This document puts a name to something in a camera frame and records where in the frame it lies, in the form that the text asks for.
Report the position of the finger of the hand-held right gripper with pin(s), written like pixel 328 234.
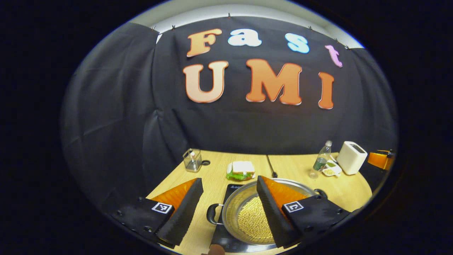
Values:
pixel 380 160

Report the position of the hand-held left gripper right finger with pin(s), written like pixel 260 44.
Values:
pixel 274 216

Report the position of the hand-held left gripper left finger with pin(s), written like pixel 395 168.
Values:
pixel 182 216

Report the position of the black induction cooktop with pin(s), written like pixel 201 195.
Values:
pixel 226 244

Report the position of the pile of soybeans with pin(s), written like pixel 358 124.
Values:
pixel 253 219

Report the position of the white toaster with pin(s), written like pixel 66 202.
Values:
pixel 350 159

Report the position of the white divided dish of beans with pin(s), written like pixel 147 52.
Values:
pixel 332 170

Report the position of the sandwich with lettuce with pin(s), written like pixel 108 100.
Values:
pixel 242 168

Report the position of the clear plastic water bottle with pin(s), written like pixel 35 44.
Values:
pixel 321 161

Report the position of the black backdrop cloth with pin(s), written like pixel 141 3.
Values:
pixel 124 124

